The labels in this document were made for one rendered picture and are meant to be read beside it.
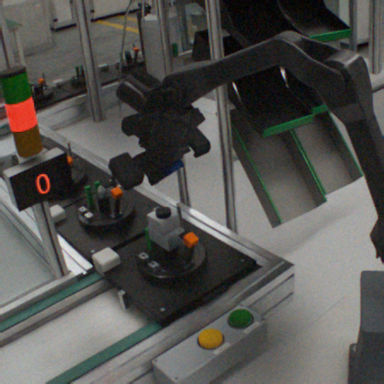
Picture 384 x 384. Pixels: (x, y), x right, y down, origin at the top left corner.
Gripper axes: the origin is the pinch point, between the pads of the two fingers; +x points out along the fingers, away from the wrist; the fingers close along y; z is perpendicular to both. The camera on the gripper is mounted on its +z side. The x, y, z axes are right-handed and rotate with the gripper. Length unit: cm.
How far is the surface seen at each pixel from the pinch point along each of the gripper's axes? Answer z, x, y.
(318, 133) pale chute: -5.1, 6.1, -46.4
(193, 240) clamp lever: -13.3, 3.9, 0.2
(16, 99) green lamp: 17.6, -12.5, 20.1
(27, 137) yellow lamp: 13.8, -6.3, 19.8
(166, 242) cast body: -9.6, 8.7, 2.2
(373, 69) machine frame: 31, 53, -165
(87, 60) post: 89, 58, -41
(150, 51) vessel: 66, 41, -53
